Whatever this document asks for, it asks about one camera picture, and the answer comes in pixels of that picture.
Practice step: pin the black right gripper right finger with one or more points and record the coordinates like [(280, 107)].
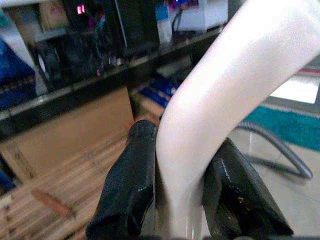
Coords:
[(240, 195)]

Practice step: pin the brown cardboard box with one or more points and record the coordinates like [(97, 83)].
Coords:
[(75, 135)]

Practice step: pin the white box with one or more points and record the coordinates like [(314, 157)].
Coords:
[(205, 15)]

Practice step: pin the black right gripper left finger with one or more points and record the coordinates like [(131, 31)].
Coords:
[(125, 180)]

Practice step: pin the blue printed box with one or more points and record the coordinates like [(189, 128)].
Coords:
[(160, 91)]

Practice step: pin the black computer case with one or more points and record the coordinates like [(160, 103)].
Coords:
[(112, 32)]

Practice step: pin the teal rug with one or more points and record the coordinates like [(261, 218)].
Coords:
[(287, 127)]

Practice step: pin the black shelf rack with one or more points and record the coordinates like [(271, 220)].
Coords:
[(82, 92)]

